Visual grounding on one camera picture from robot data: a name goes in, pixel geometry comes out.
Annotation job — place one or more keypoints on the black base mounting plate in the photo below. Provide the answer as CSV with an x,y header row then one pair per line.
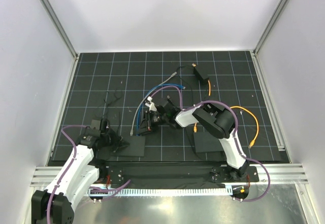
x,y
179,173

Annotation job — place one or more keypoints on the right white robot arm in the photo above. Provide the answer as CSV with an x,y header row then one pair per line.
x,y
216,117

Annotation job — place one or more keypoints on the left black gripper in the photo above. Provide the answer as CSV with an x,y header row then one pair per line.
x,y
118,141

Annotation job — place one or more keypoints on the black network switch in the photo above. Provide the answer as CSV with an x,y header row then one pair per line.
x,y
136,147
204,142

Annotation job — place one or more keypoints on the white slotted cable duct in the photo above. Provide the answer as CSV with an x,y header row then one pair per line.
x,y
130,192

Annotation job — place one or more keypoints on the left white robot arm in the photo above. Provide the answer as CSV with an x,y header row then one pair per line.
x,y
58,201

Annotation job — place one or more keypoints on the black power adapter block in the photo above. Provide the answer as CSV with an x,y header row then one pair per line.
x,y
200,74

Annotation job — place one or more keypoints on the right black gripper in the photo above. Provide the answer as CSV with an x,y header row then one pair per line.
x,y
147,125

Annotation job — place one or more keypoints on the black grid mat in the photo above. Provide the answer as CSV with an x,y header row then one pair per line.
x,y
112,85

